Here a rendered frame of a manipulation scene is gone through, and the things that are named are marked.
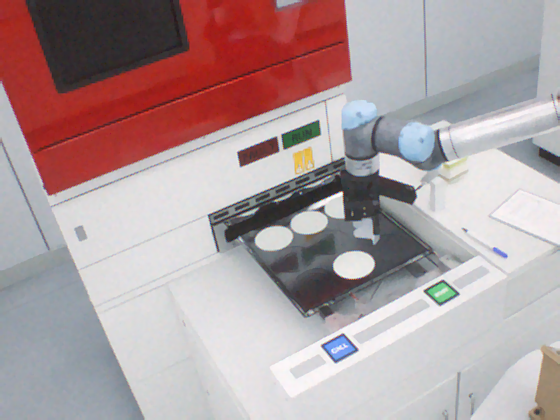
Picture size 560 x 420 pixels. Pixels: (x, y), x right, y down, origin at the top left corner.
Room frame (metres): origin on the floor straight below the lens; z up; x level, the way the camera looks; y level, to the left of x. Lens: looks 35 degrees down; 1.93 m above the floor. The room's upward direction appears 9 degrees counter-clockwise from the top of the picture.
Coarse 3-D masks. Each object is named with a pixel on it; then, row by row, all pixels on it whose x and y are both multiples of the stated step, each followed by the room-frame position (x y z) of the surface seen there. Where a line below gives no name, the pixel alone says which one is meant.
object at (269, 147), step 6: (264, 144) 1.44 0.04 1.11; (270, 144) 1.44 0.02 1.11; (276, 144) 1.45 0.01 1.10; (246, 150) 1.42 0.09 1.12; (252, 150) 1.42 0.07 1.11; (258, 150) 1.43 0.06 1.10; (264, 150) 1.44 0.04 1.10; (270, 150) 1.44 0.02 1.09; (276, 150) 1.45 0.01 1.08; (240, 156) 1.41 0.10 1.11; (246, 156) 1.41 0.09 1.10; (252, 156) 1.42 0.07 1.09; (258, 156) 1.43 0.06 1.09; (264, 156) 1.43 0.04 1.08; (246, 162) 1.41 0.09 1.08
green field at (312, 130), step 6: (312, 126) 1.50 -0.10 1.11; (318, 126) 1.50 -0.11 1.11; (294, 132) 1.47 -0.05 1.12; (300, 132) 1.48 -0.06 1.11; (306, 132) 1.49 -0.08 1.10; (312, 132) 1.50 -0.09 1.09; (318, 132) 1.50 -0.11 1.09; (288, 138) 1.47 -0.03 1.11; (294, 138) 1.47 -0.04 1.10; (300, 138) 1.48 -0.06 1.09; (306, 138) 1.49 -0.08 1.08; (288, 144) 1.46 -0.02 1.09; (294, 144) 1.47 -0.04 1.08
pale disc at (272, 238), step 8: (264, 232) 1.35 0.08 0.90; (272, 232) 1.34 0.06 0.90; (280, 232) 1.34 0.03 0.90; (288, 232) 1.33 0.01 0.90; (256, 240) 1.32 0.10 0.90; (264, 240) 1.31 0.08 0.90; (272, 240) 1.31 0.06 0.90; (280, 240) 1.30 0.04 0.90; (288, 240) 1.30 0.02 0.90; (264, 248) 1.28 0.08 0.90; (272, 248) 1.28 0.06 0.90; (280, 248) 1.27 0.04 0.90
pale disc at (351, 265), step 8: (344, 256) 1.20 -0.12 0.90; (352, 256) 1.19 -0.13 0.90; (360, 256) 1.19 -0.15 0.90; (368, 256) 1.18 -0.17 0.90; (336, 264) 1.17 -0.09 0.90; (344, 264) 1.17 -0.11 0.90; (352, 264) 1.16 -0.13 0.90; (360, 264) 1.16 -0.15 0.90; (368, 264) 1.15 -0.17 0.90; (336, 272) 1.14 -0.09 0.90; (344, 272) 1.14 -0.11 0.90; (352, 272) 1.14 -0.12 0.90; (360, 272) 1.13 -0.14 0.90; (368, 272) 1.13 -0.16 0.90
